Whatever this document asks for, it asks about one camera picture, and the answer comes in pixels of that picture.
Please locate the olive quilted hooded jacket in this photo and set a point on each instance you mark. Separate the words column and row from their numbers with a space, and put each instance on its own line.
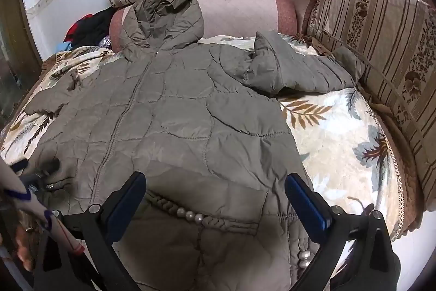
column 177, row 113

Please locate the floral leaf print blanket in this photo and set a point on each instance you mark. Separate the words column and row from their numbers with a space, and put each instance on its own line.
column 340, row 141

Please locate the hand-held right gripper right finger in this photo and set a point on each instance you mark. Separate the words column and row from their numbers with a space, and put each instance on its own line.
column 306, row 205

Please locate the red garment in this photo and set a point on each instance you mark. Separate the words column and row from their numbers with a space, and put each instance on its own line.
column 76, row 28

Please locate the pink brown sofa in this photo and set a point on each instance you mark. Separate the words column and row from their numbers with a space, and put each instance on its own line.
column 238, row 9

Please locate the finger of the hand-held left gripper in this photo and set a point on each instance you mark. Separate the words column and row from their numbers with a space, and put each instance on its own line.
column 47, row 167
column 18, row 165

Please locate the light blue cloth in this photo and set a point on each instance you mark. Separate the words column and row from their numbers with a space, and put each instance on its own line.
column 64, row 47

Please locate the person's left hand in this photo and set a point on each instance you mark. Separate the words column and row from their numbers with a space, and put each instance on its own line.
column 24, row 253

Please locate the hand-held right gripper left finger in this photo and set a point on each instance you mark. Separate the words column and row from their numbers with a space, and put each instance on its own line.
column 126, row 197

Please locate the black garment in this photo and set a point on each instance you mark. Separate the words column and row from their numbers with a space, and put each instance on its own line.
column 97, row 25

